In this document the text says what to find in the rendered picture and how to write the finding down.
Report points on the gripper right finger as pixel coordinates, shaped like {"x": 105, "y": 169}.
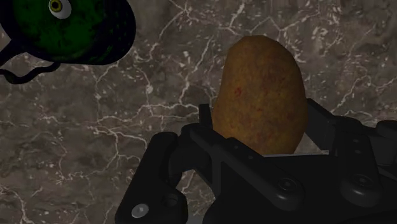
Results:
{"x": 356, "y": 161}

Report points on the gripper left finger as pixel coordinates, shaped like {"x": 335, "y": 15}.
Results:
{"x": 161, "y": 173}

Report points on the brown potato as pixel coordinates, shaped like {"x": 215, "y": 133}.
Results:
{"x": 260, "y": 96}

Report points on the green toy with eye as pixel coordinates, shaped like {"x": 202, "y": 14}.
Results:
{"x": 66, "y": 29}

